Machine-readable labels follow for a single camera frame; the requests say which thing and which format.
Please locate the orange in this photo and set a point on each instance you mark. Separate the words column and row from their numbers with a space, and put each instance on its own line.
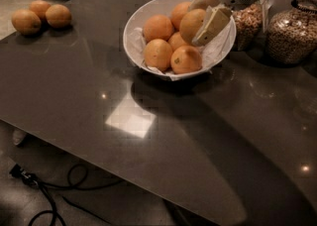
column 190, row 24
column 58, row 16
column 158, row 27
column 26, row 22
column 40, row 7
column 176, row 41
column 157, row 53
column 178, row 12
column 186, row 59

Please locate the white bowl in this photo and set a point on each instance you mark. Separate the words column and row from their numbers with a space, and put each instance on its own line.
column 158, row 5

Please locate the white paper bowl liner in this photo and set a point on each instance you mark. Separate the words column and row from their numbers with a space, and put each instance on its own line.
column 138, row 43

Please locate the glass jar with nuts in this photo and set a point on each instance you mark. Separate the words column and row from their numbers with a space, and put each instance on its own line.
column 248, row 23

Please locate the white label tag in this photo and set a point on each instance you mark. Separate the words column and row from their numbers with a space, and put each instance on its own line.
column 265, row 5

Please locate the glass jar with grains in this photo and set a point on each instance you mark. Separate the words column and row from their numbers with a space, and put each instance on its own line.
column 292, row 34

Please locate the orange on table back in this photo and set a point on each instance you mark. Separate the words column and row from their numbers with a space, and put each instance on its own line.
column 40, row 7

